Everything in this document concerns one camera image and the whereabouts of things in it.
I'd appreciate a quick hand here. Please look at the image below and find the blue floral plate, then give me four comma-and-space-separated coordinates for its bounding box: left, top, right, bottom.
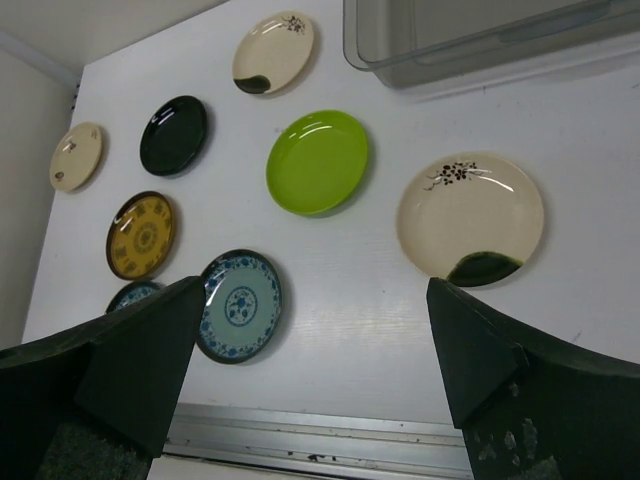
105, 281, 163, 313
196, 249, 283, 365

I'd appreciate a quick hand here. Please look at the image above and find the clear plastic bin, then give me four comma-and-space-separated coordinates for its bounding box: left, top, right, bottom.
343, 1, 639, 89

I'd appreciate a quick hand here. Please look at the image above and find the cream plate with green patch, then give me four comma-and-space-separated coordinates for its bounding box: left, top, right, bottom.
395, 152, 545, 288

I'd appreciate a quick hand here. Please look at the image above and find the lime green plate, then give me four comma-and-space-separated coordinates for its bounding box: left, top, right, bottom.
265, 110, 370, 216

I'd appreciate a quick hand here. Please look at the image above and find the cream plate with black patch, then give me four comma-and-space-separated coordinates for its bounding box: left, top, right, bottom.
232, 10, 316, 95

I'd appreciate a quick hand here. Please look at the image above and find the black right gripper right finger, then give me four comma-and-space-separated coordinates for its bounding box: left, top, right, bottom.
426, 278, 639, 479

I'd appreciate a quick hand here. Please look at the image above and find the black glossy plate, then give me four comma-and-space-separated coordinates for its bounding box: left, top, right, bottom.
139, 95, 208, 177

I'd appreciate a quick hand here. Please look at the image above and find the cream plate with brown motifs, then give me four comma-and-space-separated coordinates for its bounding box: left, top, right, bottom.
49, 122, 103, 193

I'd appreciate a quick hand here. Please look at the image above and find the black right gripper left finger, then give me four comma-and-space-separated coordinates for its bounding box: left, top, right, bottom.
1, 276, 205, 479

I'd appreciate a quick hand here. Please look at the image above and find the yellow patterned plate brown rim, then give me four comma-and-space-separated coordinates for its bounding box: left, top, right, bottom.
105, 191, 177, 281

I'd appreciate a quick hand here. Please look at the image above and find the aluminium front rail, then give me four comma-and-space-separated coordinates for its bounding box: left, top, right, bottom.
164, 404, 473, 479

